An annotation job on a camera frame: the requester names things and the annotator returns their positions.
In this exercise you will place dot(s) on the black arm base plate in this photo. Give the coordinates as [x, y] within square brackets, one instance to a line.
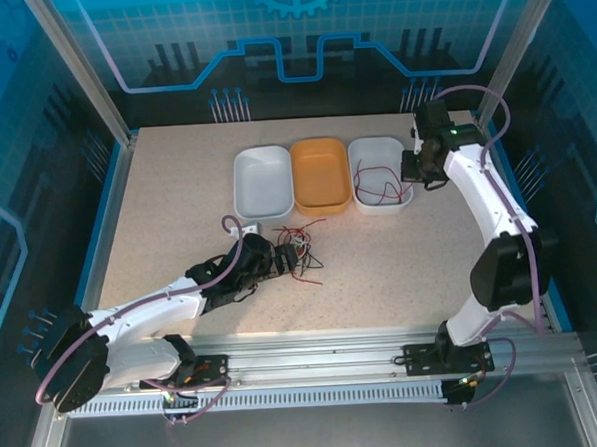
[211, 370]
[421, 359]

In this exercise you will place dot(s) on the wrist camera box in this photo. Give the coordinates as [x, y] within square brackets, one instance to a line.
[248, 228]
[416, 137]

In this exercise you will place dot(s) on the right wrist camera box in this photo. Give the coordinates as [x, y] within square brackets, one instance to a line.
[416, 137]

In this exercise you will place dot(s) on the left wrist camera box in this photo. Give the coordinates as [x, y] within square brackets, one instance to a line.
[248, 228]

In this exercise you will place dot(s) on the aluminium table side rail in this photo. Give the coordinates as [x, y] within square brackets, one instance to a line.
[548, 315]
[118, 193]

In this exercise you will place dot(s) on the white plastic tray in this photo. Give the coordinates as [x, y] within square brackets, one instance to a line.
[262, 185]
[375, 152]

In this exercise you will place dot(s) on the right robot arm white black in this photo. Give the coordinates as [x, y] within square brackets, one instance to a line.
[482, 189]

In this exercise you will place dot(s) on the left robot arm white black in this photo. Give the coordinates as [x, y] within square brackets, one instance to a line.
[147, 306]

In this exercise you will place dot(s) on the aluminium mounting rail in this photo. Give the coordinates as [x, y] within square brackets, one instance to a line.
[310, 353]

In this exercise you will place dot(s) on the orange plastic tray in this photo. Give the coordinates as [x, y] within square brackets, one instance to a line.
[321, 174]

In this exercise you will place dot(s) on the aluminium frame post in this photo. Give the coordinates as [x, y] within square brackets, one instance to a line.
[82, 69]
[517, 47]

